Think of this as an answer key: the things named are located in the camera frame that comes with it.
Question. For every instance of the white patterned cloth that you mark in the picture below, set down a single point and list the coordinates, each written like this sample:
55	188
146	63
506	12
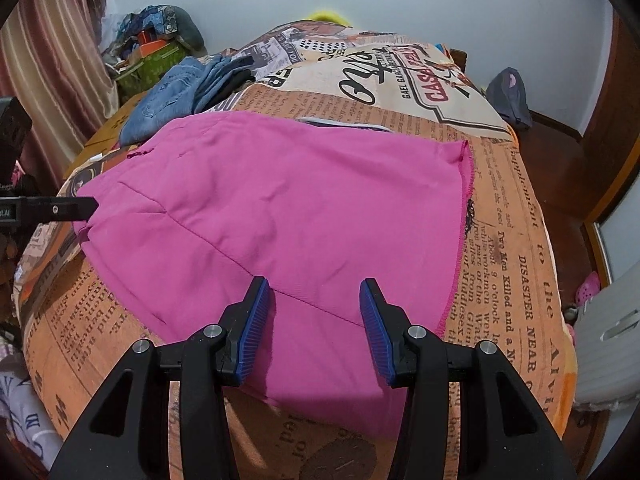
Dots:
25	405

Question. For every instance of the grey bag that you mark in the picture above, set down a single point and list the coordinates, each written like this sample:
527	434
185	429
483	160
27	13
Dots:
507	95

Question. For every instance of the yellow pillow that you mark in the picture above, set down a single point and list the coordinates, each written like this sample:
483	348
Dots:
330	16

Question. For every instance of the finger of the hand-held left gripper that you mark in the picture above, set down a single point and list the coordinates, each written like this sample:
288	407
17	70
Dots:
75	207

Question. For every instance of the dark blue garment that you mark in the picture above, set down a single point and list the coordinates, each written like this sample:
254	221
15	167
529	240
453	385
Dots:
226	80

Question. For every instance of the newspaper print blanket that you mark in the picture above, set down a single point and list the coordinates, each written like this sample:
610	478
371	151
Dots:
500	260

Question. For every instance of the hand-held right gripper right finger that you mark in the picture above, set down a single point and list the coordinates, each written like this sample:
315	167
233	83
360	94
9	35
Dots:
376	327

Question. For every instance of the blue jeans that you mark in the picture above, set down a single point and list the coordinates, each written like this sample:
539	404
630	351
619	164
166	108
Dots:
160	97

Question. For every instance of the pink slippers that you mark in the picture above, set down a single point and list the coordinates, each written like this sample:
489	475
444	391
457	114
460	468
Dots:
587	285

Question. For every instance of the green box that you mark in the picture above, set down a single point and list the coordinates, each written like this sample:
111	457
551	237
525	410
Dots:
145	65

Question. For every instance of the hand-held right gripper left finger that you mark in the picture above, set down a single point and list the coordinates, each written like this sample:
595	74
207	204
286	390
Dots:
255	327

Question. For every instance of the white plastic stool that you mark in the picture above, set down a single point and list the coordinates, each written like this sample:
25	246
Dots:
607	340

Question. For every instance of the pink pants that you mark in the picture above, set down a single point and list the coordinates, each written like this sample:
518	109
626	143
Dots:
280	220

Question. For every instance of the striped brown curtain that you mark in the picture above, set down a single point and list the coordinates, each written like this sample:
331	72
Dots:
55	55

